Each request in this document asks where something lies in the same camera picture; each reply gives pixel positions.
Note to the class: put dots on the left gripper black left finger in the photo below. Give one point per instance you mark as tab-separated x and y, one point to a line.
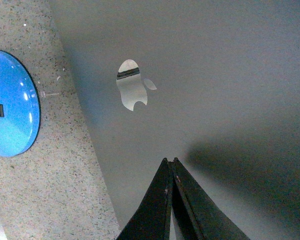
152	219

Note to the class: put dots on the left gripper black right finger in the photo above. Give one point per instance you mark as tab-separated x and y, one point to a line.
206	220

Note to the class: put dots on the grey laptop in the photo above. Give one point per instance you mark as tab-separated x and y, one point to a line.
214	83

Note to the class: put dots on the blue desk lamp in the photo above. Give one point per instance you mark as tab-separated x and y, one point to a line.
20	110

